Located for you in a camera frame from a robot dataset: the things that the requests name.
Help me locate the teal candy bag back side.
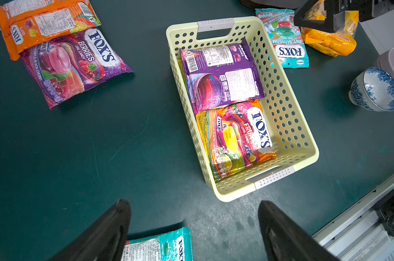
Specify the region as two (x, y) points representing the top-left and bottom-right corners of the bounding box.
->
(121, 227), (193, 261)

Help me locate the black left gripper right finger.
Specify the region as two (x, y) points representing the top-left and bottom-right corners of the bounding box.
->
(258, 201), (338, 261)

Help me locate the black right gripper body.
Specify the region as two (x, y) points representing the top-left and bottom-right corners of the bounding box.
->
(294, 0), (394, 33)

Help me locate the purple candy bag back side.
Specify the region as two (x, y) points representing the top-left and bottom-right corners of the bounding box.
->
(181, 39), (265, 114)

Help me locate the purple Fox's berries candy bag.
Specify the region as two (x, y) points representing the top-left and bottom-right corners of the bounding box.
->
(20, 28), (132, 108)

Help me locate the teal Fox's mint candy bag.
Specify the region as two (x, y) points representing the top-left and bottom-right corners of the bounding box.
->
(256, 8), (310, 69)

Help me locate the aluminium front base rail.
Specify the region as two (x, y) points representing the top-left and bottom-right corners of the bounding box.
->
(313, 174), (394, 261)

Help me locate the yellow mango candy bag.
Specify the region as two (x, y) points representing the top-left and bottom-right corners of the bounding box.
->
(301, 10), (359, 57)

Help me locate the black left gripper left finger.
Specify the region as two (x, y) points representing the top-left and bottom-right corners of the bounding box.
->
(50, 200), (131, 261)

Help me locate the orange Fox's candy bag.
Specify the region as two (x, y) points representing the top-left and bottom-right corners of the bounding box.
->
(0, 0), (101, 61)

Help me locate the small blue patterned bowl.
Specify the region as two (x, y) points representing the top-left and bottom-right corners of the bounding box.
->
(348, 67), (394, 112)

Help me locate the pale green plastic basket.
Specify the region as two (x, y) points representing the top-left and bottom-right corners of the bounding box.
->
(166, 16), (319, 202)

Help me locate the Fox's fruits candy bag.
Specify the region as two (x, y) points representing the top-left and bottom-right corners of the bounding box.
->
(196, 100), (277, 182)

